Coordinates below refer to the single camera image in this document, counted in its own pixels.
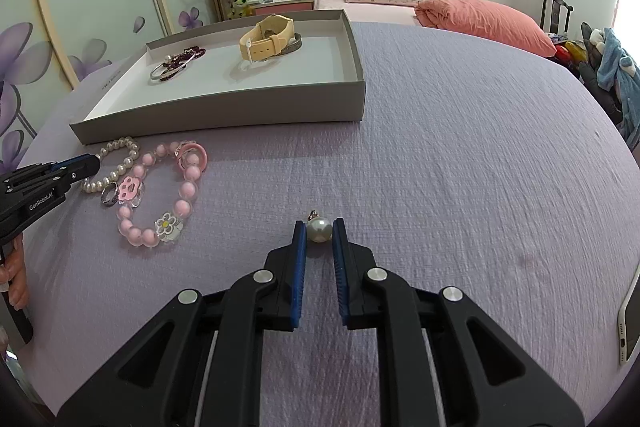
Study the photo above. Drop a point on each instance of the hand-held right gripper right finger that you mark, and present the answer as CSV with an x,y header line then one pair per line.
x,y
340,267

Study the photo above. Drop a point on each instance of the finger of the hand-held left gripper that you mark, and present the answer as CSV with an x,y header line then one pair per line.
x,y
80,164

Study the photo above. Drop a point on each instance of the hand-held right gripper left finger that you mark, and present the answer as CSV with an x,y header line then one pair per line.
x,y
299,267

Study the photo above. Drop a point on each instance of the pearl pendant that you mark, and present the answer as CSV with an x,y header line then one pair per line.
x,y
318,230

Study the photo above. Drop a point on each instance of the thin silver bangle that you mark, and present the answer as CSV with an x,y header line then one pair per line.
x,y
156,74

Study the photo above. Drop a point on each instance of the grey cardboard box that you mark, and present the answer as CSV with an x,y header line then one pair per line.
x,y
225,107

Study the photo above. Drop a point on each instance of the beige wrist watch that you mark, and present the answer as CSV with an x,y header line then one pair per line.
x,y
265,44

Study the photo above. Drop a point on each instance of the wide silver cuff bangle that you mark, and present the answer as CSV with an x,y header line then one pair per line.
x,y
295,43

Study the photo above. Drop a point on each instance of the person's left hand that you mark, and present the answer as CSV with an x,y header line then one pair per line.
x,y
14,277

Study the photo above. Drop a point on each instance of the purple tablecloth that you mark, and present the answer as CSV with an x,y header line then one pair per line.
x,y
450,157

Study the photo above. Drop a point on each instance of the pale pink bed sheet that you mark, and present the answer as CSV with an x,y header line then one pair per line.
x,y
370,12

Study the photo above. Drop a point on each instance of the pink nightstand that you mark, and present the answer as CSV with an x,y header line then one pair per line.
x,y
282,6

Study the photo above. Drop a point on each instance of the salmon pink pillow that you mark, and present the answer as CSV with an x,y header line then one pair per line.
x,y
485,24

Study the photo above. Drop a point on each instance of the white smartphone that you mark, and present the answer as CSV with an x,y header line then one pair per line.
x,y
631,322

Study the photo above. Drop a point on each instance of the colourful toy pile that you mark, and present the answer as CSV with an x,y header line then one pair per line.
x,y
570,49

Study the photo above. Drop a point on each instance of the dark wooden chair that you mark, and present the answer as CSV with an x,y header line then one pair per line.
x,y
555,12

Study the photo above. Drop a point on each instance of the blue plush garment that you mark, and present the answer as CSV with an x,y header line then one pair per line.
x,y
620,72

